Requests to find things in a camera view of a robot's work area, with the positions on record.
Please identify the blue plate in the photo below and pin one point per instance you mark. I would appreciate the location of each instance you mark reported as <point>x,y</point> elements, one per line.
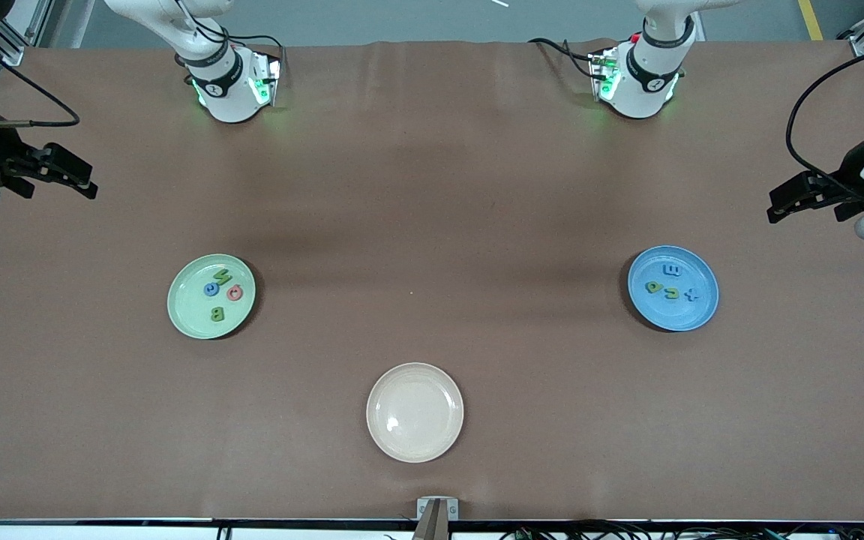
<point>672,311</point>

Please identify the blue small letter m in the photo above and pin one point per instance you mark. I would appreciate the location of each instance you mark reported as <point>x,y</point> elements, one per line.
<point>672,271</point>

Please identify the metal camera post bracket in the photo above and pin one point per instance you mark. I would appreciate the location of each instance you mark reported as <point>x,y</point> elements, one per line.
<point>438,517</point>

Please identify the blue small letter t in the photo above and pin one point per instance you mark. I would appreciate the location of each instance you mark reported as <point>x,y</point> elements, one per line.
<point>693,295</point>

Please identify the brown table cover mat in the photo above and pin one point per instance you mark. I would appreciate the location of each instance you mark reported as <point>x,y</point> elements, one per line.
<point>432,375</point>

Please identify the green small letter p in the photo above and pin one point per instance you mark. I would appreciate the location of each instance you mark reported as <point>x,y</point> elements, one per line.
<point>660,287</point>

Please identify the green capital letter B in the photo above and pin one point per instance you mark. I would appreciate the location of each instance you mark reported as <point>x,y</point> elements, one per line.
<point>214,314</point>

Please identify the beige plate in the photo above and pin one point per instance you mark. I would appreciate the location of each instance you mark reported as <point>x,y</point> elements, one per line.
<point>415,412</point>

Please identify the light green plate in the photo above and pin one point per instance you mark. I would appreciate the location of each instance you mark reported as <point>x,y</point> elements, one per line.
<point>192,315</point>

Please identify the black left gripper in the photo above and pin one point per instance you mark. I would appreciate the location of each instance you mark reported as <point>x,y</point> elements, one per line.
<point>855,169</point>

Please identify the pink letter Q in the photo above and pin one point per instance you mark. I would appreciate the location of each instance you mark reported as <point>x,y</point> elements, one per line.
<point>229,293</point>

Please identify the silver base connector block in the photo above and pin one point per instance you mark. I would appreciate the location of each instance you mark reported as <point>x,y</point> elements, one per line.
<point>603,75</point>
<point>267,79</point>

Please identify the green small letter n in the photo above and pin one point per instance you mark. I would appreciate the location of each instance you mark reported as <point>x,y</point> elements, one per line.
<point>676,293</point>

